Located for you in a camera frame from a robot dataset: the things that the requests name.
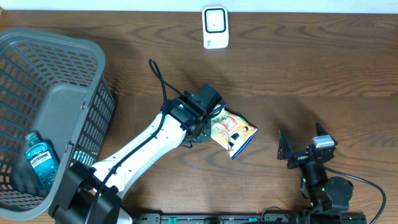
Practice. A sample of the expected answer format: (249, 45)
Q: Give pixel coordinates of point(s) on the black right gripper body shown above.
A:
(299, 159)

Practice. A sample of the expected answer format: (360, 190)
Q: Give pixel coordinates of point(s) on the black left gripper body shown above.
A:
(204, 128)

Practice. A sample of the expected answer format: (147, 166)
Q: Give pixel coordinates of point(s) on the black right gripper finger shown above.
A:
(284, 150)
(322, 131)

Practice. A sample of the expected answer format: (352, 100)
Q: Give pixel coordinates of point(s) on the yellow snack bag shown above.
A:
(231, 131)

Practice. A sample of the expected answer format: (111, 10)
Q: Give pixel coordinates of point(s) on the blue Listerine mouthwash bottle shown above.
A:
(42, 159)

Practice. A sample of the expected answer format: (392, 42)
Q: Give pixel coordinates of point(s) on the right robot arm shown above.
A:
(329, 196)

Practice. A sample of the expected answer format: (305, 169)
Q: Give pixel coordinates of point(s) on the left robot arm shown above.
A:
(94, 194)

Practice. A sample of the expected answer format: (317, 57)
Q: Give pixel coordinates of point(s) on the grey plastic shopping basket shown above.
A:
(54, 86)

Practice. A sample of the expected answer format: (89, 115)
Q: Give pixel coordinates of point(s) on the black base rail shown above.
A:
(268, 218)

